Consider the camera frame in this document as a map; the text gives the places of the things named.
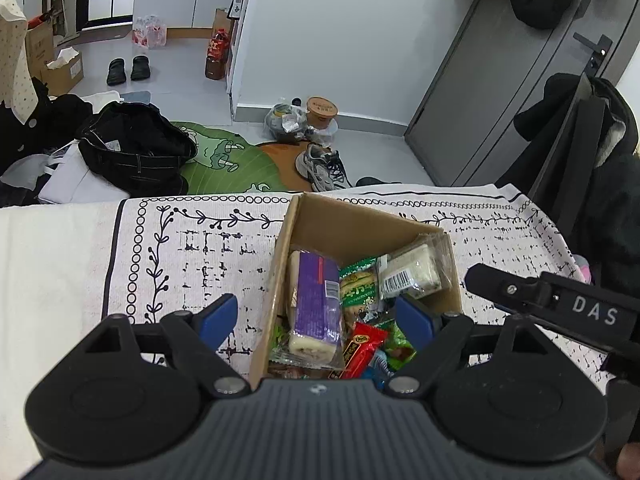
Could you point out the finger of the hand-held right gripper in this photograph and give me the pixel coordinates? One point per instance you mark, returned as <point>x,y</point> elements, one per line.
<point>500,287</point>

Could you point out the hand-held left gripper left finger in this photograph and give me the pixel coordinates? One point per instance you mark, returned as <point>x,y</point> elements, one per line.
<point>220,315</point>

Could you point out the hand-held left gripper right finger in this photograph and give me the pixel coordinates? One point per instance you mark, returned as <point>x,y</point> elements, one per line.
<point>415,317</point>

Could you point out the clear white cake packet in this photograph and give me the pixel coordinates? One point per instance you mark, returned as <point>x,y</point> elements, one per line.
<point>412,267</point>

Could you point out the red snack bar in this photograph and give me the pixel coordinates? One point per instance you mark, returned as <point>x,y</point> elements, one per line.
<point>362,347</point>

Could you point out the small green snack packet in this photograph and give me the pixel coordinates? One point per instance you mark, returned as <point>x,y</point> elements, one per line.
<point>277,335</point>

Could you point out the blue snack packet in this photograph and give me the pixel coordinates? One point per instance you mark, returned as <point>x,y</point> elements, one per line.
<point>380,367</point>

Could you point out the dark green snack packet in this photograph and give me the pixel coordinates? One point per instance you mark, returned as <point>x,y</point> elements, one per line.
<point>357,287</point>

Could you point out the purple cake packet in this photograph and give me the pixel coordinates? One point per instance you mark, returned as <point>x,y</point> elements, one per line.
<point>315,300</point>

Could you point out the brown cardboard box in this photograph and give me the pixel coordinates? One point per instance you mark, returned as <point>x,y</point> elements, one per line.
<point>350,230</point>

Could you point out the person's right hand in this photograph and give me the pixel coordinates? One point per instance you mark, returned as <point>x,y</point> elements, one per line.
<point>631,462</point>

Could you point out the white black-patterned tablecloth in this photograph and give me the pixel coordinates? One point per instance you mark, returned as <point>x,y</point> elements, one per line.
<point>210,270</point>

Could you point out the pink plush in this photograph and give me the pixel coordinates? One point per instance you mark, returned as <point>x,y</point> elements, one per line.
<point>582,267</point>

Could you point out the black coats on chair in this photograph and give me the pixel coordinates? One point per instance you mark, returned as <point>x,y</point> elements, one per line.
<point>570,160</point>

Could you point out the green cartoon floor mat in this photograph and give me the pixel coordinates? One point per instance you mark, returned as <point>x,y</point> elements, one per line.
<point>235,165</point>

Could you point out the brown round floor mat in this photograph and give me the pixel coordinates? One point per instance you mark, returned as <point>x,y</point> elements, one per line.
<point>282,157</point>

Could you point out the grey sneaker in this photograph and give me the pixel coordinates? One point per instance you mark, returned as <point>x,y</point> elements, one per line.
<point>320,165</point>

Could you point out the black coat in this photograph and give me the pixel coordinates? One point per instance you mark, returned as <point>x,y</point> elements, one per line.
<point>550,110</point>

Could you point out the black stitched pants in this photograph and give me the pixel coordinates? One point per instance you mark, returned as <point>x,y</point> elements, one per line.
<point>135,145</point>

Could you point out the white tote bag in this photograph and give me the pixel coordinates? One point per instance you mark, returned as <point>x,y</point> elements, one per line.
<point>75,180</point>

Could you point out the clear plastic container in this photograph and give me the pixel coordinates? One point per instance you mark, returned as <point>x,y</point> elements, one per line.
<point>327,135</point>

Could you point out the grey door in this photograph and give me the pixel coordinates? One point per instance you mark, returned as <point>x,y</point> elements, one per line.
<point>475,85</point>

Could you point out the plastic trash bag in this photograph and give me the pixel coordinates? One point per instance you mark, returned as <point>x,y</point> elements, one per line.
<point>285,120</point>

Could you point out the brown paper bowl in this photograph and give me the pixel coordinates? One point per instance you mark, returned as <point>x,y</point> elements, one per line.
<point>321,110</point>

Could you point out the small grey mat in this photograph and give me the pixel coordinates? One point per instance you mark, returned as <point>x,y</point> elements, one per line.
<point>135,96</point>

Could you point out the white floor cloth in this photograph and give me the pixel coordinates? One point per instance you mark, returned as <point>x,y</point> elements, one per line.
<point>100,100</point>

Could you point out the black buttoned garment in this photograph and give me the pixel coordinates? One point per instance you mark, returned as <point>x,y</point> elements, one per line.
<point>50,125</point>

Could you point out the cooking oil bottle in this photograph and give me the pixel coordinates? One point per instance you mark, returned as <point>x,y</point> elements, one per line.
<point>216,60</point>

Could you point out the open cardboard box with paper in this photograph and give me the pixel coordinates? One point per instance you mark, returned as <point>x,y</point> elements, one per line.
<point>65,77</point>

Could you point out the pack of water bottles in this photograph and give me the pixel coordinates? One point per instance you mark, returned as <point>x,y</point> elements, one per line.
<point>149,32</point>

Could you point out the flat cardboard carton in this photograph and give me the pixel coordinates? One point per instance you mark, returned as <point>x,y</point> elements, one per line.
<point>220,20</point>

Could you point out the white dotted garment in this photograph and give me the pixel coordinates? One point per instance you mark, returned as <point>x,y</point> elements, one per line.
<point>15,70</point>

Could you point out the tall cardboard box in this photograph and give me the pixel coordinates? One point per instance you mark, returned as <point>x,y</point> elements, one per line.
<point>40,47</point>

